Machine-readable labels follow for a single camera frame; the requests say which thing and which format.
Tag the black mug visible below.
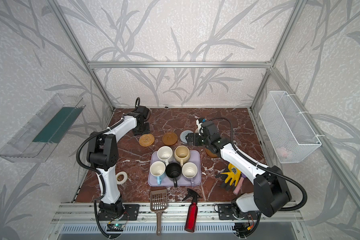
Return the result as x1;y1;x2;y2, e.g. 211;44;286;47
166;163;182;188

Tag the woven straw coaster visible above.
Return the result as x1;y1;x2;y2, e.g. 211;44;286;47
139;134;155;147

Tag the white and blue mug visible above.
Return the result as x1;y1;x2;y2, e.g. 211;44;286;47
150;161;167;186

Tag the brown litter scoop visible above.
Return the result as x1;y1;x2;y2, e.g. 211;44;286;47
150;189;168;236

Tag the clear plastic wall shelf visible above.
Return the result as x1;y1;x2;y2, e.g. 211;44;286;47
0;94;86;163

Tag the white speckled mug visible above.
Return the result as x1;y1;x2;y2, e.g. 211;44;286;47
157;146;174;166

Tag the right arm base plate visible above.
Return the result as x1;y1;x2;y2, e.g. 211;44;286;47
215;204;259;221

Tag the dark wooden coaster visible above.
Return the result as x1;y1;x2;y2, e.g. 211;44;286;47
205;149;218;158

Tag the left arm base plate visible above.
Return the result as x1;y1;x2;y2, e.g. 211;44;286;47
98;202;140;221

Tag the yellow black work glove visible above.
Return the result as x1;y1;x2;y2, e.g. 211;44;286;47
215;164;242;191

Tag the white wire wall basket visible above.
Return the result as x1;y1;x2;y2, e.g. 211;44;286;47
259;91;322;164

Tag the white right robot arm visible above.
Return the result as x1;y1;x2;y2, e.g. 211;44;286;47
186;118;308;217

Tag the pink item in basket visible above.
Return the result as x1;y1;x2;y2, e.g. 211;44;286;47
276;147;292;159

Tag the beige ceramic mug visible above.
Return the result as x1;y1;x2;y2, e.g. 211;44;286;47
174;146;191;166

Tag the white tape roll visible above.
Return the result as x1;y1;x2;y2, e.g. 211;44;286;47
116;172;128;185

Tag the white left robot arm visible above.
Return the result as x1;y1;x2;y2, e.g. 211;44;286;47
76;105;151;216

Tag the white and lilac mug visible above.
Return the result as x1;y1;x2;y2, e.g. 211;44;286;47
182;162;198;187

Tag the red spray bottle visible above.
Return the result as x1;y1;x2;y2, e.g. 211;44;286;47
182;189;201;233

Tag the brown wooden coaster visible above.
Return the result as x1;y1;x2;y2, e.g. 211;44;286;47
162;132;178;146

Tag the green circuit board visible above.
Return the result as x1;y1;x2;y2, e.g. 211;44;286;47
107;223;126;232

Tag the lilac plastic tray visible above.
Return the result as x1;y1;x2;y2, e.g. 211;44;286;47
147;149;202;187

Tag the blue grey woven coaster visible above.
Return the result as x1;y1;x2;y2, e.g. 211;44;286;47
180;130;192;144

